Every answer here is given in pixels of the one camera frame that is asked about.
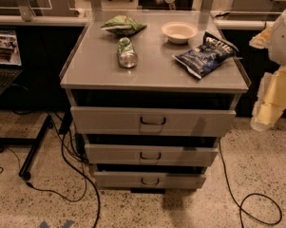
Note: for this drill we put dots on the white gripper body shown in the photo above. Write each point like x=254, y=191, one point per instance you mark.
x=283, y=40

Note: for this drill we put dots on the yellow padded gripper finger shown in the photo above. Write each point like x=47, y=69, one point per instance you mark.
x=259, y=126

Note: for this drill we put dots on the grey bottom drawer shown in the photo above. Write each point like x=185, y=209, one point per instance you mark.
x=149, y=180

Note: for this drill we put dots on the grey drawer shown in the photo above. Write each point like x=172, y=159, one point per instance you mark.
x=150, y=155
x=152, y=121
x=149, y=180

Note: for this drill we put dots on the grey drawer cabinet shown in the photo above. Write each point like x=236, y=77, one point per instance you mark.
x=93, y=78

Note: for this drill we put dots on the grey middle drawer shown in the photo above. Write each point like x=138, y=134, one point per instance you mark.
x=150, y=155

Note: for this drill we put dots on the grey top drawer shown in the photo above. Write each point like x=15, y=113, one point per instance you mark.
x=152, y=121

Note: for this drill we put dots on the open laptop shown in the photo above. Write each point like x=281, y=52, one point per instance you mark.
x=10, y=58

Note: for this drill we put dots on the blue Kettle chip bag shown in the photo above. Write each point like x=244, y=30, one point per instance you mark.
x=202, y=60

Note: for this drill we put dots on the white paper bowl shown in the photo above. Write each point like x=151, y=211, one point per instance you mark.
x=179, y=32

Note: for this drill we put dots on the green soda can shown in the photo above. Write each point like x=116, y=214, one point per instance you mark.
x=126, y=53

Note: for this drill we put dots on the green chip bag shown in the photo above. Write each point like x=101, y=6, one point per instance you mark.
x=123, y=25

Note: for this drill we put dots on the black rolling laptop stand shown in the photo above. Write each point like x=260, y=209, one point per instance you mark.
x=32, y=143

